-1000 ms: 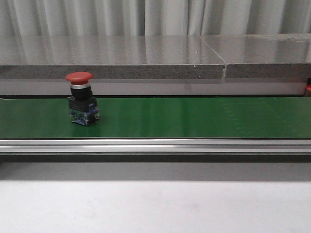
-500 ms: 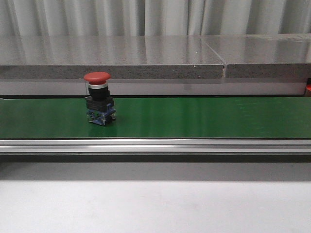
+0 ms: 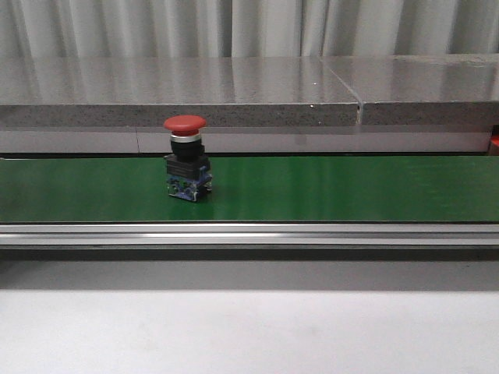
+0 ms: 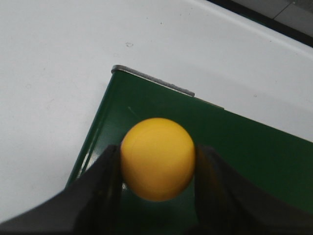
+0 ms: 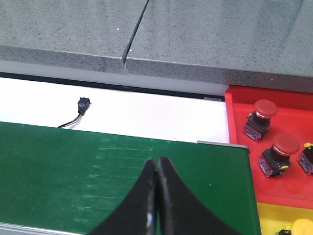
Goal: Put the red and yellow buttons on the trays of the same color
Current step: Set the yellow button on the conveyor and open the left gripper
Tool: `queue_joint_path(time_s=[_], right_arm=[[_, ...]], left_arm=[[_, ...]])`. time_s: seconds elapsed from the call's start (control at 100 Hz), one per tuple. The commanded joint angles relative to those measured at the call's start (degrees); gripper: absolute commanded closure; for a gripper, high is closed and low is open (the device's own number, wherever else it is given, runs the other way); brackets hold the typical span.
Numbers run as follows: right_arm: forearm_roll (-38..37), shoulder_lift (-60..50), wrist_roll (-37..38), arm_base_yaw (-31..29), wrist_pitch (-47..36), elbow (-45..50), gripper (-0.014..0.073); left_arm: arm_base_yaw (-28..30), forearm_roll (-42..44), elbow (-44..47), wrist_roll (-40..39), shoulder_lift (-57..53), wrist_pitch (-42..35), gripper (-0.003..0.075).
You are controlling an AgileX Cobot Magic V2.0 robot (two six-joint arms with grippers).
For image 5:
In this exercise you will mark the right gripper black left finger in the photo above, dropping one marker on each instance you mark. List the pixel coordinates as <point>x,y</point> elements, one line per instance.
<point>137,213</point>

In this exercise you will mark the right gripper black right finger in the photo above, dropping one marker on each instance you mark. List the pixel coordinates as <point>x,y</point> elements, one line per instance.
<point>180,211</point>

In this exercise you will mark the red mushroom push button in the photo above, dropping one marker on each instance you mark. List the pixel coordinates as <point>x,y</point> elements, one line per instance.
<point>258,121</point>

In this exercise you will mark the yellow mushroom push button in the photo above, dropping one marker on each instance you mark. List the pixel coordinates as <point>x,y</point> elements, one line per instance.
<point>298,227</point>

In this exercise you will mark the green conveyor belt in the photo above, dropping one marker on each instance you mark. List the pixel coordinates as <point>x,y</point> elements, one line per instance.
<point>66,182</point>

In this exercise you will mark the yellow tray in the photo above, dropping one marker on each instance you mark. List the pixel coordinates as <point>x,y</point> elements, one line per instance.
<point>274,218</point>

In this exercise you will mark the red push button front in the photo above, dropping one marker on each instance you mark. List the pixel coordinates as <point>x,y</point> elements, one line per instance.
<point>276,159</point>

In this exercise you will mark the black sensor connector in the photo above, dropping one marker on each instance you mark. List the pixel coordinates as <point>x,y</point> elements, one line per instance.
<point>83,105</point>

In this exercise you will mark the red push button middle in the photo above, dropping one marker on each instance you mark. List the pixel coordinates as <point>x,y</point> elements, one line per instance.
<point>305,158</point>

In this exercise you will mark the red box at right edge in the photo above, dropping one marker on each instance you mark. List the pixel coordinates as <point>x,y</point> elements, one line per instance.
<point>295,117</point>

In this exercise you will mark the grey stone countertop slab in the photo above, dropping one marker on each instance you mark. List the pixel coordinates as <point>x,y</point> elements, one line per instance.
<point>90,35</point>

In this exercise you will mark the right grey stone slab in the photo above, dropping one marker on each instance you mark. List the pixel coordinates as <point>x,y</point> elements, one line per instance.
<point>259,43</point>

